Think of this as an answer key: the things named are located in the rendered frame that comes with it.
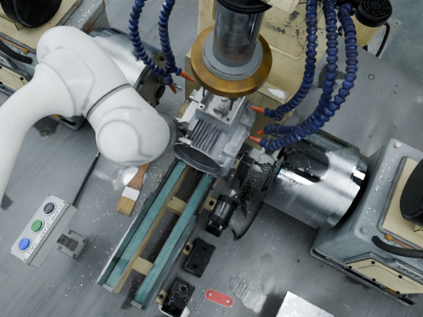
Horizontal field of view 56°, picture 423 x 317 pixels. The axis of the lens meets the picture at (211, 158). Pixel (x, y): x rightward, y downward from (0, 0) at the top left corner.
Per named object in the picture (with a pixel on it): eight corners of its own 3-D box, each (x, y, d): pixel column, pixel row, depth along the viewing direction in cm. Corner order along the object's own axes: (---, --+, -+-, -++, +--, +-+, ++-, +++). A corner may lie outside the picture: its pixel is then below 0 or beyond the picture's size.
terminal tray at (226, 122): (213, 86, 114) (214, 72, 107) (247, 102, 113) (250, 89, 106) (193, 119, 110) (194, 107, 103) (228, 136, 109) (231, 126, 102)
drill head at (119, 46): (87, 40, 135) (67, -15, 111) (182, 88, 131) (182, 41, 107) (43, 97, 126) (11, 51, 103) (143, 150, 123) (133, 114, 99)
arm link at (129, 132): (185, 137, 77) (142, 85, 78) (160, 144, 62) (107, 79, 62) (145, 172, 80) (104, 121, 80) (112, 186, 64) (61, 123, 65)
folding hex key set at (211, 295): (233, 297, 121) (234, 297, 119) (230, 308, 120) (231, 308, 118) (206, 287, 121) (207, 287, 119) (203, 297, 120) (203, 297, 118)
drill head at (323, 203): (264, 128, 128) (282, 89, 104) (382, 188, 124) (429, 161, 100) (228, 195, 120) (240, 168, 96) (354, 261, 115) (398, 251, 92)
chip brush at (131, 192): (141, 155, 134) (140, 155, 133) (155, 161, 134) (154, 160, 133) (114, 211, 127) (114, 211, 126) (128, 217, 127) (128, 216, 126)
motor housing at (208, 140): (198, 104, 129) (201, 73, 111) (251, 130, 127) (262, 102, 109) (168, 156, 122) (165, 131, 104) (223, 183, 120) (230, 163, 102)
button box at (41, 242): (61, 200, 107) (48, 191, 102) (78, 209, 103) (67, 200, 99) (21, 257, 101) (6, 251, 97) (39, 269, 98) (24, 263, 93)
